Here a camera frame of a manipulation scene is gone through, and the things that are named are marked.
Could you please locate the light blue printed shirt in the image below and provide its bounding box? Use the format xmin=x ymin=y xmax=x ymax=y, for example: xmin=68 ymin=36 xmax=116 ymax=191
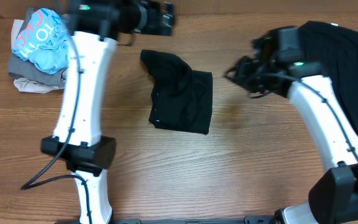
xmin=12 ymin=8 xmax=69 ymax=75

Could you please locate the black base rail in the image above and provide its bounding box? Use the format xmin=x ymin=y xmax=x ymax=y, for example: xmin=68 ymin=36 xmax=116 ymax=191
xmin=54 ymin=215 xmax=284 ymax=224

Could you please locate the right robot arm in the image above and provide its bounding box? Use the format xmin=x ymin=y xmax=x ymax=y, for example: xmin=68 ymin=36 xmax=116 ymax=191
xmin=224 ymin=26 xmax=358 ymax=224

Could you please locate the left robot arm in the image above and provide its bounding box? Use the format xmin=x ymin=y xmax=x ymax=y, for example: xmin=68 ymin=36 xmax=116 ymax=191
xmin=41 ymin=0 xmax=175 ymax=223

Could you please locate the grey folded garment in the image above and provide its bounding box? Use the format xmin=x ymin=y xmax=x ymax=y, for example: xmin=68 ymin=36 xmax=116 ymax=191
xmin=8 ymin=7 xmax=69 ymax=86

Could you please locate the black garment at right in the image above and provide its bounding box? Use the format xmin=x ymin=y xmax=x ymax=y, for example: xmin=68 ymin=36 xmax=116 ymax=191
xmin=298 ymin=21 xmax=358 ymax=135

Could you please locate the black t-shirt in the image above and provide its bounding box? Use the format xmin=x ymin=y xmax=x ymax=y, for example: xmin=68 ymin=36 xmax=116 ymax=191
xmin=140 ymin=49 xmax=213 ymax=134

